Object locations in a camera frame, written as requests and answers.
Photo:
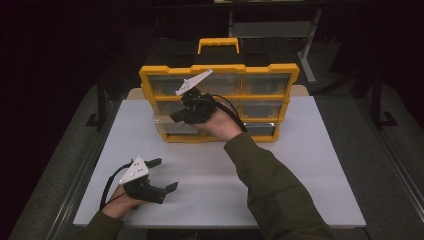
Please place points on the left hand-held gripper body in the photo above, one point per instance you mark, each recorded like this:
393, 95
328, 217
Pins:
140, 186

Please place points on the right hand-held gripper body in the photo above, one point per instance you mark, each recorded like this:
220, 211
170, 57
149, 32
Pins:
196, 110

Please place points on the clear plastic drawer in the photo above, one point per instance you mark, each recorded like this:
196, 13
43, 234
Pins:
166, 127

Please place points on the yellow black drawer organizer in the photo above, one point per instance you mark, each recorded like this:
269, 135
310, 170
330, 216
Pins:
266, 68

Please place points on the person's left hand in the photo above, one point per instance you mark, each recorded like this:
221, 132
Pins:
121, 203

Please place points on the person's right hand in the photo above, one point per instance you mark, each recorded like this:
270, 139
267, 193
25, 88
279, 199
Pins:
220, 125

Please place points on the black metal stand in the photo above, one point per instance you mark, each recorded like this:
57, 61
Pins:
376, 100
101, 100

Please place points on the aluminium frame rail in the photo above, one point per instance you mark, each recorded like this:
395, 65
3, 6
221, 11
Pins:
400, 166
71, 196

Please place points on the white metal table frame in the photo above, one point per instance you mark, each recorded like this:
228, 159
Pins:
308, 50

